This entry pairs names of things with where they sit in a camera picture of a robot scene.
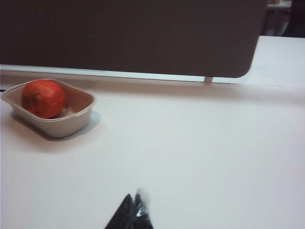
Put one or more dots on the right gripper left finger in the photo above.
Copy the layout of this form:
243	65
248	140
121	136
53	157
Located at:
121	214

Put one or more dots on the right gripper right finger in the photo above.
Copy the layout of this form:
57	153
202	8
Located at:
142	210

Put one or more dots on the orange fruit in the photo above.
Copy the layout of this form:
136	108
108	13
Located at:
44	99

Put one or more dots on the beige paper lunchbox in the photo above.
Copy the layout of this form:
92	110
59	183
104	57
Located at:
71	121

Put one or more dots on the brown desk divider panel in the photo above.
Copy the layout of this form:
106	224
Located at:
131	35

